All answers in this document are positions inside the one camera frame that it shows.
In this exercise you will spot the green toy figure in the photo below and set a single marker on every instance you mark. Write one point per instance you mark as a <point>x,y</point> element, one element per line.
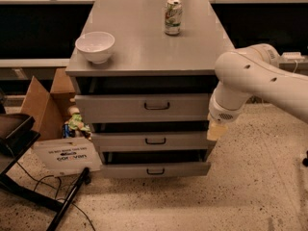
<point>75,127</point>

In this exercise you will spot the green white soda can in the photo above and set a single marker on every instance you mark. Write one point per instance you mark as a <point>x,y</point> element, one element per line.
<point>173,17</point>

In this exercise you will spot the grey drawer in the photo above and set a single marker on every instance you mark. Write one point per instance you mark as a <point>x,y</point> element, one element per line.
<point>156,170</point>
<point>143,107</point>
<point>151,141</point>

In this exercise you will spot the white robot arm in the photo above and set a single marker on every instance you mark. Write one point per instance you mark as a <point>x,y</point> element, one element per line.
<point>253,71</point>

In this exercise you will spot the grey bottom drawer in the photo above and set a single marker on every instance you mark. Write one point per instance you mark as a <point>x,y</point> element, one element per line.
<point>156,170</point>

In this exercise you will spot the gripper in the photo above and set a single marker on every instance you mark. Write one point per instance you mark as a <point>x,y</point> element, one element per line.
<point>221,114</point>

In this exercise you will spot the grey drawer cabinet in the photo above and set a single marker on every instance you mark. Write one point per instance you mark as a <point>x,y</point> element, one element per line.
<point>148,61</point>

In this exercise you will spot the brown cardboard box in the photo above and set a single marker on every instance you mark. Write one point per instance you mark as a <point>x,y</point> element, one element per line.
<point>49,109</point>

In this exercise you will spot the grey top drawer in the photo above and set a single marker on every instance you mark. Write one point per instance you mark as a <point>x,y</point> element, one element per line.
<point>143,107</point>

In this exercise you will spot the black metal stand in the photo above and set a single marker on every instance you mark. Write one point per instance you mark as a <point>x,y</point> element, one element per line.
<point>16,137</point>

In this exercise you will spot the white bowl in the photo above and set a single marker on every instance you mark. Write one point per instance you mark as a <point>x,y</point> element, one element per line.
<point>96,47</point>

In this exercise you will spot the white power strip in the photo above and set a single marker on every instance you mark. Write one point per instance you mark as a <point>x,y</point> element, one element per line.
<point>292,57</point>

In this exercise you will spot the grey middle drawer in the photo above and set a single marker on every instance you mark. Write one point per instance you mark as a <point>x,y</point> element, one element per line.
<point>151,141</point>

